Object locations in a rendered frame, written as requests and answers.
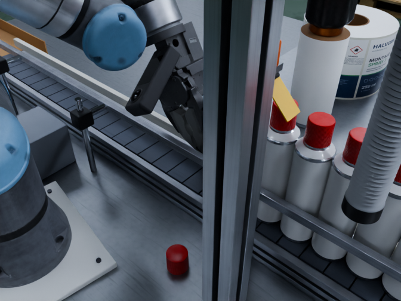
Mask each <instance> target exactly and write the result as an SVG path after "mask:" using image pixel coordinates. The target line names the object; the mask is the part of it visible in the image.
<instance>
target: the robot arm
mask: <svg viewBox="0 0 401 301"><path fill-rule="evenodd" d="M0 12H2V13H5V14H7V15H9V16H11V17H13V18H15V19H17V20H20V21H21V22H23V23H26V24H28V25H30V26H32V27H34V28H37V29H39V30H41V31H43V32H45V33H47V34H49V35H51V36H54V37H56V38H58V39H61V40H62V41H64V42H66V43H68V44H70V45H72V46H74V47H77V48H79V49H81V50H82V51H84V53H85V55H86V56H87V58H88V59H89V60H91V61H92V62H94V63H95V64H96V65H97V66H98V67H100V68H102V69H104V70H109V71H119V70H124V69H126V68H128V67H130V66H132V65H133V64H134V63H135V62H136V61H137V60H138V59H139V58H140V57H141V56H142V53H143V51H144V49H145V48H146V47H148V46H150V45H153V44H154V45H155V47H156V49H157V50H156V51H155V52H154V53H153V55H152V58H151V59H150V61H149V63H148V65H147V67H146V68H145V70H144V72H143V74H142V76H141V78H140V80H139V82H138V84H137V86H136V87H135V89H134V91H133V93H132V95H131V97H130V98H129V100H128V103H127V105H126V106H125V109H126V110H127V111H128V112H129V113H130V114H132V115H133V116H142V115H147V114H151V113H152V112H153V110H154V108H155V106H156V104H157V102H158V100H160V102H161V105H162V108H163V110H164V112H165V115H166V117H167V118H168V119H169V121H170V123H171V124H172V125H173V126H174V128H175V129H176V130H177V132H178V133H180V134H181V135H182V137H183V138H184V139H185V141H187V142H188V143H189V144H190V145H191V146H192V147H193V148H194V149H195V150H197V151H199V152H200V153H203V97H202V96H203V49H202V46H201V43H200V42H199V38H198V36H197V34H196V31H195V29H194V26H193V23H192V21H190V22H188V23H186V24H183V23H180V21H181V20H182V16H181V13H180V10H179V8H178V5H177V3H176V1H175V0H0ZM180 105H181V106H180ZM71 240H72V231H71V227H70V224H69V221H68V218H67V216H66V214H65V213H64V211H63V210H62V209H61V208H60V207H59V206H58V205H57V204H56V203H55V202H54V201H53V200H52V199H51V198H50V197H49V196H48V195H47V194H46V191H45V188H44V186H43V183H42V180H41V177H40V175H39V171H38V169H37V166H36V163H35V160H34V158H33V155H32V152H31V150H30V143H29V139H28V136H27V134H26V132H25V130H24V128H23V126H22V125H21V124H20V122H19V121H18V118H17V115H16V113H15V111H14V108H13V106H12V102H11V97H10V94H9V92H8V90H7V88H6V86H5V85H4V83H3V82H2V81H1V80H0V288H13V287H20V286H23V285H27V284H30V283H32V282H35V281H37V280H39V279H41V278H42V277H44V276H46V275H47V274H48V273H50V272H51V271H52V270H53V269H54V268H56V267H57V266H58V264H59V263H60V262H61V261H62V260H63V259H64V257H65V255H66V254H67V252H68V250H69V247H70V243H71Z"/></svg>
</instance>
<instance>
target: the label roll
mask: <svg viewBox="0 0 401 301"><path fill-rule="evenodd" d="M344 27H345V28H346V29H348V30H349V31H350V39H349V42H348V47H347V51H346V56H345V59H344V64H343V68H342V71H341V76H340V80H339V84H338V88H337V93H336V96H335V99H341V100H356V99H363V98H366V97H369V96H372V95H374V94H375V93H376V92H377V91H378V90H379V89H380V86H381V82H382V80H383V76H384V72H385V70H386V67H387V64H388V60H389V58H390V53H391V51H392V48H393V45H394V41H395V39H396V34H397V32H398V29H399V22H398V21H397V19H396V18H394V17H393V16H392V15H390V14H388V13H386V12H384V11H381V10H378V9H376V8H372V7H367V6H364V5H357V7H356V11H355V14H354V19H353V20H352V21H351V22H350V23H349V24H347V25H345V26H344Z"/></svg>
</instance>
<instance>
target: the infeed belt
mask: <svg viewBox="0 0 401 301"><path fill-rule="evenodd" d="M8 66H9V68H10V71H9V72H7V73H9V74H10V75H12V76H13V77H15V78H16V79H18V80H19V81H21V82H22V83H24V84H26V85H27V86H29V87H30V88H32V89H34V90H35V91H37V92H38V93H40V94H42V95H43V96H44V97H46V98H48V99H49V100H51V101H52V102H54V103H55V104H57V105H59V106H60V107H62V108H63V109H65V110H67V111H68V112H70V111H72V110H74V109H76V105H75V98H76V97H80V98H81V99H82V104H83V106H85V107H86V108H88V109H89V110H91V109H94V108H96V107H97V106H98V105H97V104H95V103H93V102H92V101H90V100H88V99H86V98H85V97H83V96H81V95H80V94H78V93H76V92H74V91H73V90H71V89H70V88H67V87H66V86H64V85H63V84H61V83H59V82H57V81H56V80H54V79H52V78H50V77H49V76H47V75H46V74H44V73H42V72H40V71H39V70H37V69H35V68H34V67H32V66H30V65H29V64H27V63H25V62H23V61H22V60H20V61H18V62H15V63H12V64H9V65H8ZM93 118H94V125H92V127H93V128H95V129H96V130H98V131H99V132H101V133H103V134H104V135H105V136H107V137H109V138H110V139H112V140H113V141H115V142H116V143H118V144H120V145H121V146H123V147H124V148H126V149H128V150H129V151H131V152H132V153H134V154H136V155H137V156H139V157H140V158H142V159H143V160H145V161H146V162H148V163H149V164H151V165H153V166H154V167H156V168H157V169H159V170H161V171H162V172H164V173H165V174H167V175H168V176H170V177H172V178H173V179H174V180H176V181H178V182H179V183H181V184H182V185H184V186H185V187H187V188H189V189H190V190H192V191H193V192H195V193H196V194H198V195H200V196H201V197H203V166H201V165H199V164H197V163H196V162H194V161H192V160H191V159H189V158H187V157H186V156H184V155H182V154H180V153H179V152H177V151H176V150H173V149H172V148H170V147H169V146H167V145H165V144H163V143H162V142H160V141H158V140H156V139H155V138H153V137H152V136H150V135H148V134H146V133H145V132H143V131H141V130H139V129H138V128H136V127H134V126H133V125H131V124H129V123H127V122H126V121H124V120H123V119H120V118H119V117H117V116H116V115H114V114H112V113H110V112H109V111H107V110H104V111H102V112H100V113H98V114H96V115H94V116H93ZM255 231H256V232H258V233H259V234H261V235H262V236H264V237H265V238H267V239H269V240H270V241H271V242H273V243H275V244H276V245H278V246H280V247H281V248H283V249H284V250H286V251H287V252H289V253H291V254H292V255H294V256H295V257H297V258H298V259H300V260H302V261H303V262H304V263H306V264H308V265H309V266H311V267H312V268H314V269H315V270H317V271H319V272H320V273H322V274H324V275H325V276H326V277H328V278H330V279H331V280H333V281H335V282H336V283H337V284H339V285H340V286H342V287H344V288H345V289H347V290H348V291H350V292H352V293H353V294H355V295H356V296H358V297H359V298H361V299H363V300H364V301H395V300H393V299H392V298H390V297H389V296H388V295H387V294H386V293H385V291H384V290H383V288H382V285H381V277H382V276H381V277H380V278H379V279H377V280H375V281H365V280H362V279H359V278H357V277H356V276H354V275H353V274H352V273H351V272H350V271H349V270H348V269H347V267H346V263H345V258H346V257H345V258H343V259H342V260H340V261H337V262H329V261H326V260H323V259H321V258H320V257H318V256H317V255H315V253H314V252H313V250H312V248H311V240H310V241H308V242H304V243H296V242H292V241H289V240H288V239H286V238H285V237H284V236H283V235H282V233H281V231H280V223H277V224H274V225H268V224H265V223H261V222H260V221H258V220H257V222H256V227H255Z"/></svg>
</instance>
